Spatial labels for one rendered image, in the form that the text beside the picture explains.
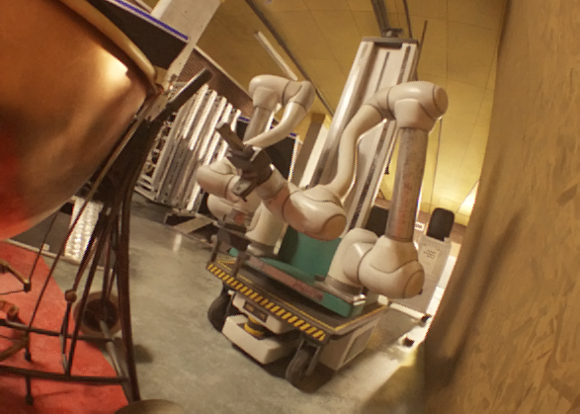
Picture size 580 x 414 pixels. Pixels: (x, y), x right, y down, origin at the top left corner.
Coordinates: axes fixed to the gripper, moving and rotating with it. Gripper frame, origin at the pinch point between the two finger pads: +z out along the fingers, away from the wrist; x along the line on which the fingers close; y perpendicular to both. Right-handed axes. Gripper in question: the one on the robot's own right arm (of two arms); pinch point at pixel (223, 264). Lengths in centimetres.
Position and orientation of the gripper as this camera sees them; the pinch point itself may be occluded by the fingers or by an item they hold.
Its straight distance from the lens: 115.2
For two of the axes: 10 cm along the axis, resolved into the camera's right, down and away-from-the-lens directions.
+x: -7.8, -2.7, 5.7
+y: 5.1, 2.4, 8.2
